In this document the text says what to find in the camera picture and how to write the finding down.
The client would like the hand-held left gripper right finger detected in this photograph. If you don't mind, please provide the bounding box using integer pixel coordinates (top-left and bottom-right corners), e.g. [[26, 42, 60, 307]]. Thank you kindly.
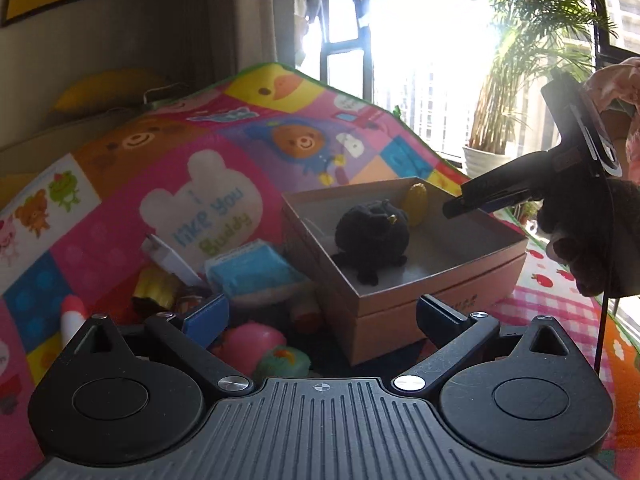
[[394, 294, 586, 392]]

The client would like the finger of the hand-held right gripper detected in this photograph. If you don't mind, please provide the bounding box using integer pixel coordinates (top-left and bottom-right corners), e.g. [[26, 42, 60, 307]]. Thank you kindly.
[[442, 187, 544, 219], [459, 152, 556, 200]]

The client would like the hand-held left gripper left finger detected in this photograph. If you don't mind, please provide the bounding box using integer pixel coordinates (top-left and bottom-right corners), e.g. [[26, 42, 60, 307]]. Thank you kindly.
[[60, 294, 256, 393]]

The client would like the pink round toy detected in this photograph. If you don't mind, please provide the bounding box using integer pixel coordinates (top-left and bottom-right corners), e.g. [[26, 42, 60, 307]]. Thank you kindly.
[[212, 324, 287, 376]]

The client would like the pink cardboard box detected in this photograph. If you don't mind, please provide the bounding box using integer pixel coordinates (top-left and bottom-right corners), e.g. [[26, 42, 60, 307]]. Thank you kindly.
[[281, 176, 530, 367]]

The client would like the blue cotton pad packet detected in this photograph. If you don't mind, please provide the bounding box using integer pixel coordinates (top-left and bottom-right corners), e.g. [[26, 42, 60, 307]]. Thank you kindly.
[[205, 240, 313, 306]]

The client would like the yellow corn toy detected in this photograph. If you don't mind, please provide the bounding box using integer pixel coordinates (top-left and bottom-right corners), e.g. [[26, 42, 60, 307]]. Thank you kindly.
[[402, 183, 430, 226]]

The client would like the green round toy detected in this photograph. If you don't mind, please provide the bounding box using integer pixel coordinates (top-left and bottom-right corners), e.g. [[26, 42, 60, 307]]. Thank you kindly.
[[252, 346, 312, 381]]

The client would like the person's right forearm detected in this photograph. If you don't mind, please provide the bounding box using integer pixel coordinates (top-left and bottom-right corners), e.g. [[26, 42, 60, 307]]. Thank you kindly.
[[584, 57, 640, 183]]

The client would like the person's right hand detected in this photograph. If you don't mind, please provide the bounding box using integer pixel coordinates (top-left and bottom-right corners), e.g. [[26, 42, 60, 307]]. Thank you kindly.
[[536, 180, 640, 298]]

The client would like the white plant pot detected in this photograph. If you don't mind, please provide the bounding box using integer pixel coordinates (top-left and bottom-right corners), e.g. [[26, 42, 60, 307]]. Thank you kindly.
[[462, 144, 516, 181]]

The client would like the white plastic box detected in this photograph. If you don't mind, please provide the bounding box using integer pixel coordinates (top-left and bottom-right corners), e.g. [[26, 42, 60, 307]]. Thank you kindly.
[[141, 234, 203, 288]]

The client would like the red and white toy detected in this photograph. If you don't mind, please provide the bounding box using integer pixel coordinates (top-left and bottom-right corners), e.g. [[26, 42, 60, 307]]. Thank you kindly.
[[292, 295, 323, 333]]

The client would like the black plush toy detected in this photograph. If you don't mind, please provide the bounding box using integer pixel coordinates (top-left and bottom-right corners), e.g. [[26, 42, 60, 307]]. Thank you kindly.
[[331, 199, 412, 286]]

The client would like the white and pink toy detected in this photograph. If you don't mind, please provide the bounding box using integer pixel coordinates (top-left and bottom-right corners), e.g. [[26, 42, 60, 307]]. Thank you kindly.
[[60, 294, 90, 348]]

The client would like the palm plant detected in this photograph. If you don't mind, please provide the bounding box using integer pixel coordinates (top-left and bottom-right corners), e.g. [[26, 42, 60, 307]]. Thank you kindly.
[[467, 0, 618, 153]]

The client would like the colourful cartoon play mat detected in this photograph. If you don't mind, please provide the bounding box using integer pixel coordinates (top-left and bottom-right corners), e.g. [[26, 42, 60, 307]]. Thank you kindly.
[[0, 62, 640, 480]]

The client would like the yellow cushion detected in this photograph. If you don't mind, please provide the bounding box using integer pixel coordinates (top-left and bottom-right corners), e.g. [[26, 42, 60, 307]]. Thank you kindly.
[[52, 69, 173, 111]]

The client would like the hanging pale garment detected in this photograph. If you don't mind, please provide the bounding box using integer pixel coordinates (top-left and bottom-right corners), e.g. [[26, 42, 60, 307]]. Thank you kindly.
[[295, 0, 326, 56]]

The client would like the beige curtain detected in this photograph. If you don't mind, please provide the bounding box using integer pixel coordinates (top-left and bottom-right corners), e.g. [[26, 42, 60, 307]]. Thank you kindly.
[[187, 0, 296, 91]]

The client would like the black window frame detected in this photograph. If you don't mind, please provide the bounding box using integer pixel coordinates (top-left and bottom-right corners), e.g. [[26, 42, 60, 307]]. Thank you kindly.
[[594, 0, 640, 61], [292, 0, 381, 101]]

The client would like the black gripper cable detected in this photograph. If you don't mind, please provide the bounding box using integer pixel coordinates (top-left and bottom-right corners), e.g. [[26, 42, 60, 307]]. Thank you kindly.
[[594, 175, 618, 373]]

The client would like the thin white cable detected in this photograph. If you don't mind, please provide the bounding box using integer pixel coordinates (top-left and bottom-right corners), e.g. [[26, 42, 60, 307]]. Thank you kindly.
[[144, 85, 192, 107]]

